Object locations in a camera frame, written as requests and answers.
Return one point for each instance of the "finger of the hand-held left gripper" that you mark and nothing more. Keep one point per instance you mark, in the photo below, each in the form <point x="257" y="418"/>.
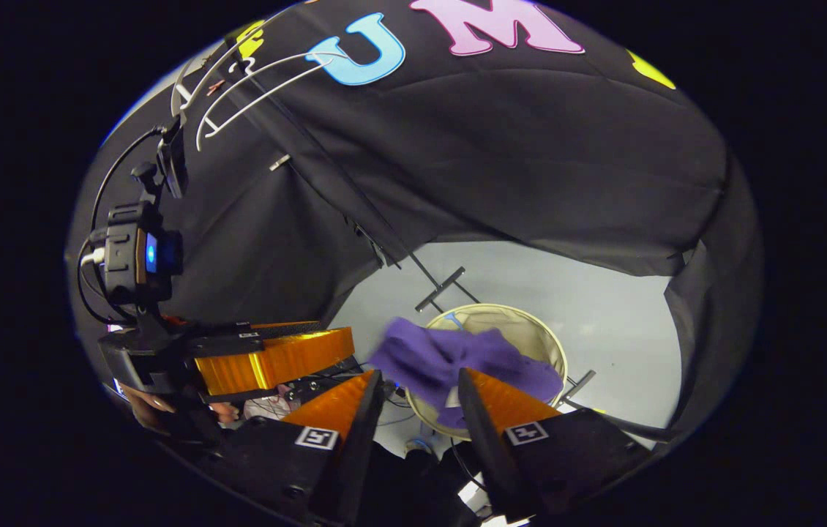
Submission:
<point x="282" y="362"/>
<point x="238" y="338"/>

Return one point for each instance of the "cream round laundry hamper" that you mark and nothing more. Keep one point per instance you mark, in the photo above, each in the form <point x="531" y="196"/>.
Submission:
<point x="523" y="329"/>

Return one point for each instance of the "white plastic hanger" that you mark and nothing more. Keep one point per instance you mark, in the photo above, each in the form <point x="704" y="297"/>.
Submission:
<point x="252" y="94"/>

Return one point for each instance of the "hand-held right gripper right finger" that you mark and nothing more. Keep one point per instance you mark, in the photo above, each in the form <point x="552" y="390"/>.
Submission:
<point x="490" y="454"/>

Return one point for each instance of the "purple ribbed jacket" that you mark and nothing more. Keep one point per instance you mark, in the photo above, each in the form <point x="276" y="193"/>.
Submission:
<point x="443" y="359"/>

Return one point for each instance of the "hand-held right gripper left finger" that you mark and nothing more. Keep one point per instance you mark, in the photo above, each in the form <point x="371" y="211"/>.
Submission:
<point x="347" y="461"/>

